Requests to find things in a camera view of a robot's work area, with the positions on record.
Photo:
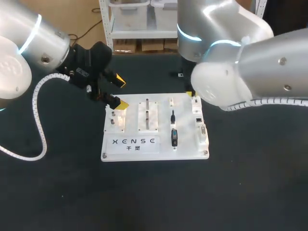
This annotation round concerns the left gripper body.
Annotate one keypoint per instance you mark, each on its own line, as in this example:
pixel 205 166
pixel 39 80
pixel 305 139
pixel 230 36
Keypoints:
pixel 89 60

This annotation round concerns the small white USB connector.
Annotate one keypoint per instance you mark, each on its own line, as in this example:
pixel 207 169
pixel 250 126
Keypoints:
pixel 171 101

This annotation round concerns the translucent plastic bin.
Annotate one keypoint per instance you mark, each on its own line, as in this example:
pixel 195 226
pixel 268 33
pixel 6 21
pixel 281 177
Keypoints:
pixel 166 16
pixel 132 16

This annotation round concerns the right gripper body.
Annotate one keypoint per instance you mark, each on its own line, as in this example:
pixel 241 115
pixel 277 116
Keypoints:
pixel 185 69

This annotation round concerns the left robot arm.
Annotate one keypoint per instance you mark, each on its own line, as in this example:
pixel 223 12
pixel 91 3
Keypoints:
pixel 29 43

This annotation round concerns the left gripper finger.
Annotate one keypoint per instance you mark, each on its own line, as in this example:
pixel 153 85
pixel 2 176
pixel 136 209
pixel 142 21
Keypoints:
pixel 115 102
pixel 115 78

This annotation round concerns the cardboard box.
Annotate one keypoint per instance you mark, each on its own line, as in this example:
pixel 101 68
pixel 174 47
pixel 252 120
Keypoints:
pixel 171 44
pixel 152 45
pixel 124 45

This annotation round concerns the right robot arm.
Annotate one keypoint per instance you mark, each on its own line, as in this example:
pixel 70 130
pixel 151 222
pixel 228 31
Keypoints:
pixel 240 60

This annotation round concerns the white metal shelf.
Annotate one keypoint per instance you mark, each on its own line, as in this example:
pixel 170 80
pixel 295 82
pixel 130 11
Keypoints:
pixel 108 24

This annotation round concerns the black multi-pin plug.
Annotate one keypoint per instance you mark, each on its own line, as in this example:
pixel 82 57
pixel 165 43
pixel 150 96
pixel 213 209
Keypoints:
pixel 174 137

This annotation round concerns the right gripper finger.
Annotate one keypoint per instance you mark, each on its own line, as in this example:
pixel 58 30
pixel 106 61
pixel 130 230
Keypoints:
pixel 191 93

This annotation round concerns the white board with sockets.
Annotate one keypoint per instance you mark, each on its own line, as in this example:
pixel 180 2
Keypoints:
pixel 134 149

